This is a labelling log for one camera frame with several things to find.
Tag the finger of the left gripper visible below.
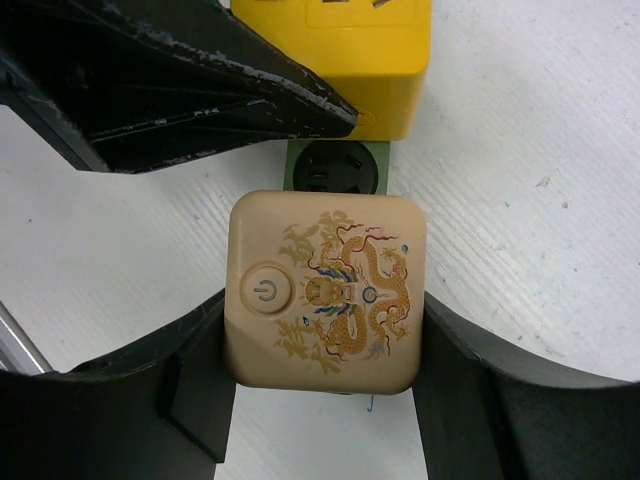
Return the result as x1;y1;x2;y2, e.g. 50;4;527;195
1;1;358;174

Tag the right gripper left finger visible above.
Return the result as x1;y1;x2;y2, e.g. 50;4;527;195
1;293;236;479

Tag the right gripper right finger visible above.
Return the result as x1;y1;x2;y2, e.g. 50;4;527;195
413;294;639;479

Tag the beige cube adapter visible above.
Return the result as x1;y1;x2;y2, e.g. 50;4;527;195
224;190;427;395

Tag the green power strip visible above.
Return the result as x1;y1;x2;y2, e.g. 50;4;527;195
283;140;391;195

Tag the yellow cube adapter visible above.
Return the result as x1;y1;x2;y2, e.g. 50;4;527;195
230;0;432;141

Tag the aluminium frame rail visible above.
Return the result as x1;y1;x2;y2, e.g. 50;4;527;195
0;303;53;376

